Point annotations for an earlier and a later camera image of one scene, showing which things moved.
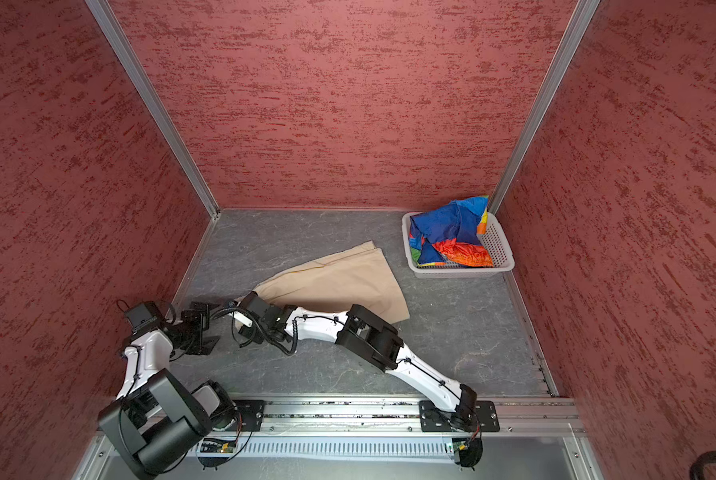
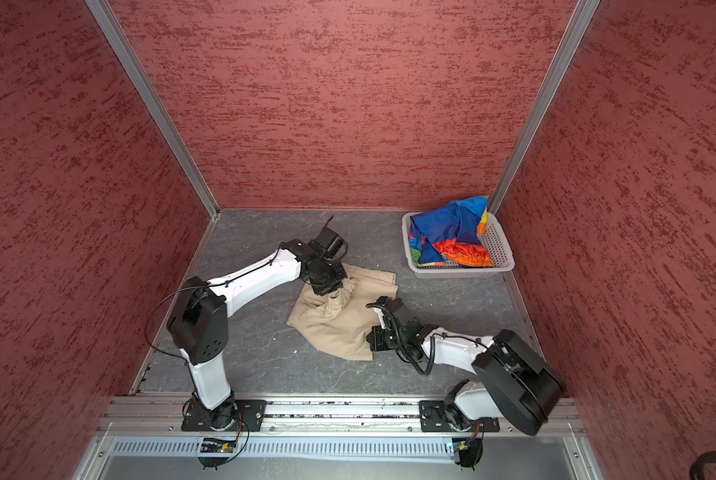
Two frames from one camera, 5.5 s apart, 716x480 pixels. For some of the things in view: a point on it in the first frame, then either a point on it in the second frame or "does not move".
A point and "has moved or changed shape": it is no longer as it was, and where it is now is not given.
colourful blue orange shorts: [450, 234] does not move
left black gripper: [202, 319] -> [336, 284]
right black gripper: [256, 335] -> [376, 344]
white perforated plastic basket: [492, 233] does not move
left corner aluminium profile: [154, 105] does not move
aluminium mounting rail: [395, 416] does not move
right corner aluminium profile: [571, 40] does not move
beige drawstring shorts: [355, 279] has moved or changed shape
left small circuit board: [217, 446] does not move
